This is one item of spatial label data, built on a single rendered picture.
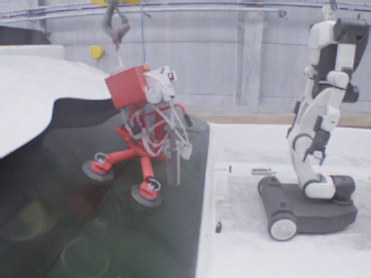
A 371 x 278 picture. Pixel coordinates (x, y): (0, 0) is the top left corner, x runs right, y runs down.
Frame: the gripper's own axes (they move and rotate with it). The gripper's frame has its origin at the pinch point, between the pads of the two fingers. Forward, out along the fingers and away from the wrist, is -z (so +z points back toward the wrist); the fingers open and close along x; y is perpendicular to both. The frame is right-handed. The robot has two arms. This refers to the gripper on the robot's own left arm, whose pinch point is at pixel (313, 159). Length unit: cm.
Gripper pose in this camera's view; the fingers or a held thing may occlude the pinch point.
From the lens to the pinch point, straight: 171.1
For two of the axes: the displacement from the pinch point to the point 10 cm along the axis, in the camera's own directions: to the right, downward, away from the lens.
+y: -1.2, 3.2, -9.4
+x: -9.7, -2.3, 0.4
